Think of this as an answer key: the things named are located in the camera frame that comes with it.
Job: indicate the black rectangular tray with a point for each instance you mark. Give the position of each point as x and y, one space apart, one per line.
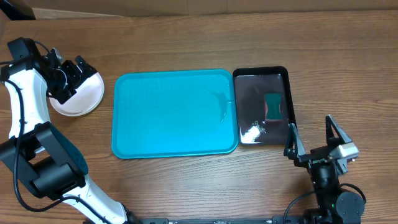
250 86

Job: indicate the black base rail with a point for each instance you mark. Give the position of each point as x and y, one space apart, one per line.
273 220

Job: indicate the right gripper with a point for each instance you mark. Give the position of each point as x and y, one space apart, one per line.
315 157

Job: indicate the white plate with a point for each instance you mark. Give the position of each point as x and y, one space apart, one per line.
88 96

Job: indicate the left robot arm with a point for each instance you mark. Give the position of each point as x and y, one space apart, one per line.
47 168

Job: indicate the teal plastic tray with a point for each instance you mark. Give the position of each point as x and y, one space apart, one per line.
174 114

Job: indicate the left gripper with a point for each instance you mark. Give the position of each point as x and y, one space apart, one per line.
70 65

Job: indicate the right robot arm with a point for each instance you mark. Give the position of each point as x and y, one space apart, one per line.
337 203

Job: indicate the green and red sponge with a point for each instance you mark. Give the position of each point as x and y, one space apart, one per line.
272 106

